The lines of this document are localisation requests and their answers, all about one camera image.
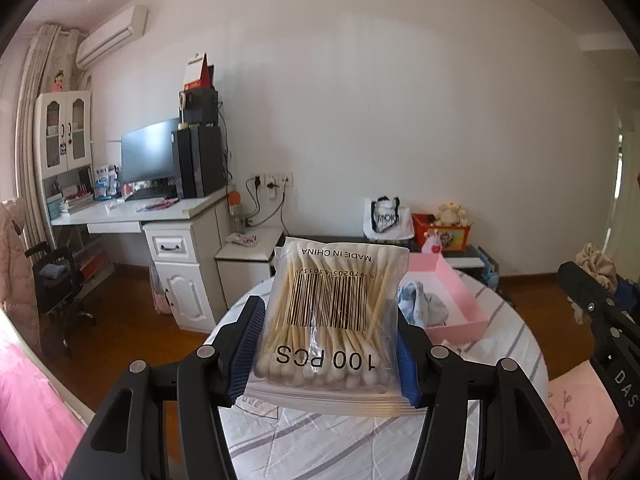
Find white air conditioner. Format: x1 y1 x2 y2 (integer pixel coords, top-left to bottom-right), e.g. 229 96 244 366
76 5 149 70

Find bright pink bed sheet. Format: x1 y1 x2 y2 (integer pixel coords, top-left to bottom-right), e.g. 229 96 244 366
0 330 87 480

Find black keyboard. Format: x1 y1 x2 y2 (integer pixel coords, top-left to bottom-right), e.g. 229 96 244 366
125 187 178 202

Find black computer monitor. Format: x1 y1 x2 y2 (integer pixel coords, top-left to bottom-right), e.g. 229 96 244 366
121 117 181 193

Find orange capped bottle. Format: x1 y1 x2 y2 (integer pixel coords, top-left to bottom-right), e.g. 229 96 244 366
227 191 246 228

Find white wall outlet panel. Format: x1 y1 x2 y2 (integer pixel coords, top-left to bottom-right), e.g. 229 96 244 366
248 172 293 189

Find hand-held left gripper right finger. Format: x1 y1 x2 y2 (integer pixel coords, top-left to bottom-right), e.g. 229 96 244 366
395 317 581 480

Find beige padded jacket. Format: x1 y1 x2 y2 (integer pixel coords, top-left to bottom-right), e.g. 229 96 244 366
0 199 41 351

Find stack of books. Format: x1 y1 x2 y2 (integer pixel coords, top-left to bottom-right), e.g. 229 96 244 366
47 185 96 218

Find black computer tower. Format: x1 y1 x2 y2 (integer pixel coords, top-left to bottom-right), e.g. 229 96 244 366
172 124 226 200

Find white nightstand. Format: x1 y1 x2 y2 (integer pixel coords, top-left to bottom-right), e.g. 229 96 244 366
215 227 285 311

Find red toy box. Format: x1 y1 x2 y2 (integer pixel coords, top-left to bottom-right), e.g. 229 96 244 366
411 212 472 252

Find black box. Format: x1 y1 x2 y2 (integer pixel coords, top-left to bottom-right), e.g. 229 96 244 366
180 87 219 127

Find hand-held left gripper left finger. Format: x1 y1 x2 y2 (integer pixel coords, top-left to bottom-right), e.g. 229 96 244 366
62 295 268 480

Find beige curtain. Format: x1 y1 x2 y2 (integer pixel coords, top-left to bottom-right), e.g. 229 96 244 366
15 22 81 261

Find white tote bag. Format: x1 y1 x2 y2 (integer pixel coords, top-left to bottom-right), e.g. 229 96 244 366
362 196 416 241

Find cotton swab bag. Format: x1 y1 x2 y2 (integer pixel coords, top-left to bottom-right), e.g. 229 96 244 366
244 236 411 417

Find white hutch cabinet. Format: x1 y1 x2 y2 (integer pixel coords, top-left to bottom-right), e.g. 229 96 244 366
34 90 94 211

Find white desk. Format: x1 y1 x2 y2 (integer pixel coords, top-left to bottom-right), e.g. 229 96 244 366
50 192 236 333

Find black office chair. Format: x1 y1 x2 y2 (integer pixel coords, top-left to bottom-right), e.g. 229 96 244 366
25 240 97 358

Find black power cable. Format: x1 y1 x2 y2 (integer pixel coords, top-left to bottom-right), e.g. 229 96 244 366
242 175 288 228

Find beige scrunchie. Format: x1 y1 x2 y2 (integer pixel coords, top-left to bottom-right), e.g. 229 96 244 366
574 242 619 292

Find pink floral blanket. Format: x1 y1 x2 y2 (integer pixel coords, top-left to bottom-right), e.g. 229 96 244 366
547 362 636 480

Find beige plush toys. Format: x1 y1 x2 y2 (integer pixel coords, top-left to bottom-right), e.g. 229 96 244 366
432 201 471 227

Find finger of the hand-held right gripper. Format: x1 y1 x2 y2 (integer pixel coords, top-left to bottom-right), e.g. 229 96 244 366
614 275 640 311
557 260 640 358

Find red and white box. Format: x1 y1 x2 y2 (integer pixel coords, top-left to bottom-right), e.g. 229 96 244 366
182 52 215 90

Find light blue baby hat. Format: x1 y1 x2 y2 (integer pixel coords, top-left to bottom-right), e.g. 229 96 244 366
397 281 449 328

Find blue and white packet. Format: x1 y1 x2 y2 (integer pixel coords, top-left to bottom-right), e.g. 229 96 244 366
92 164 121 200

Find pink cardboard box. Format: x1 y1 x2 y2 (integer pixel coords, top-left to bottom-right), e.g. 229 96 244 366
400 251 490 345

